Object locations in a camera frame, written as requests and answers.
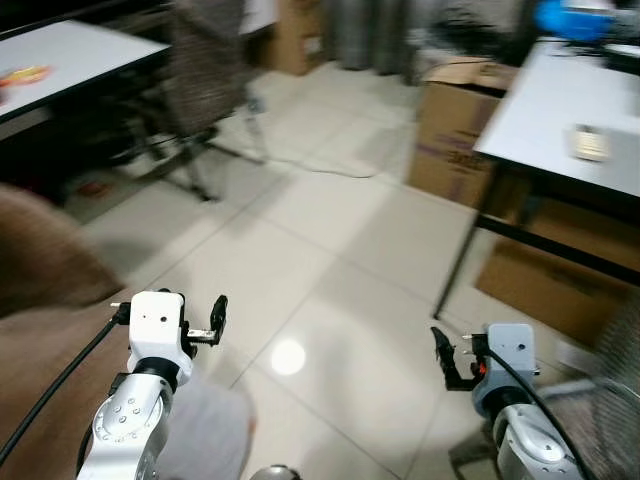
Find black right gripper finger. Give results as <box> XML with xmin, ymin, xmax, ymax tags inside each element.
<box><xmin>430</xmin><ymin>326</ymin><xmax>459</xmax><ymax>393</ymax></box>

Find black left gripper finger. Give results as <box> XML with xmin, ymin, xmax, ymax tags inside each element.
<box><xmin>205</xmin><ymin>294</ymin><xmax>230</xmax><ymax>347</ymax></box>

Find grey pillow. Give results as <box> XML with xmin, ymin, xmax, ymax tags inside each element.
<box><xmin>158</xmin><ymin>372</ymin><xmax>257</xmax><ymax>480</ymax></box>

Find plain cardboard box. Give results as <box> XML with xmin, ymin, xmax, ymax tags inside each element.
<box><xmin>476</xmin><ymin>195</ymin><xmax>640</xmax><ymax>348</ymax></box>

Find grey mesh chair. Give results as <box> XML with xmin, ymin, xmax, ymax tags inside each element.
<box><xmin>450</xmin><ymin>300</ymin><xmax>640</xmax><ymax>480</ymax></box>

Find grey robot foot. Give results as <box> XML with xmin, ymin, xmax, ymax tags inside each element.
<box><xmin>248</xmin><ymin>464</ymin><xmax>301</xmax><ymax>480</ymax></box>

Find printed cardboard box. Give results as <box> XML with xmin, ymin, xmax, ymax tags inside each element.
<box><xmin>406</xmin><ymin>58</ymin><xmax>521</xmax><ymax>209</ymax></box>

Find brown mesh office chair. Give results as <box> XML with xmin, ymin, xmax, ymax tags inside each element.
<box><xmin>125</xmin><ymin>0</ymin><xmax>273</xmax><ymax>203</ymax></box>

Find small white box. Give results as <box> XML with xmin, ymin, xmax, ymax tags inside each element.
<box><xmin>568</xmin><ymin>124</ymin><xmax>612</xmax><ymax>163</ymax></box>

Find tall cardboard box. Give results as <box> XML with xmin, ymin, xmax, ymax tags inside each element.
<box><xmin>262</xmin><ymin>0</ymin><xmax>336</xmax><ymax>77</ymax></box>

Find orange packet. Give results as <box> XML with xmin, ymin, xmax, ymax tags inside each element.
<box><xmin>0</xmin><ymin>64</ymin><xmax>53</xmax><ymax>89</ymax></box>

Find grey curtain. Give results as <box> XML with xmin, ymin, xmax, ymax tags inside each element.
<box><xmin>328</xmin><ymin>0</ymin><xmax>426</xmax><ymax>73</ymax></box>

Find blue round object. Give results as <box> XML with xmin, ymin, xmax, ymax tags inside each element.
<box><xmin>532</xmin><ymin>0</ymin><xmax>619</xmax><ymax>45</ymax></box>

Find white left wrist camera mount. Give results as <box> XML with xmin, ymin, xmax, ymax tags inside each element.
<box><xmin>128</xmin><ymin>290</ymin><xmax>191</xmax><ymax>386</ymax></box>

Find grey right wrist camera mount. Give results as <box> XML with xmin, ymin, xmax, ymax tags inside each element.
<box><xmin>470</xmin><ymin>323</ymin><xmax>538</xmax><ymax>419</ymax></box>

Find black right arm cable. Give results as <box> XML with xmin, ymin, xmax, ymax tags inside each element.
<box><xmin>483</xmin><ymin>345</ymin><xmax>601</xmax><ymax>480</ymax></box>

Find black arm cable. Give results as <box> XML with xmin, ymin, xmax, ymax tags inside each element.
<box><xmin>0</xmin><ymin>300</ymin><xmax>133</xmax><ymax>469</ymax></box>
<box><xmin>483</xmin><ymin>345</ymin><xmax>601</xmax><ymax>480</ymax></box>

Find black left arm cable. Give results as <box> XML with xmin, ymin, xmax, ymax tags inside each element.
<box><xmin>0</xmin><ymin>300</ymin><xmax>133</xmax><ymax>469</ymax></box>

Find thin floor cable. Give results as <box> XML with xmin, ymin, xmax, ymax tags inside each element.
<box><xmin>215</xmin><ymin>125</ymin><xmax>381</xmax><ymax>181</ymax></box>

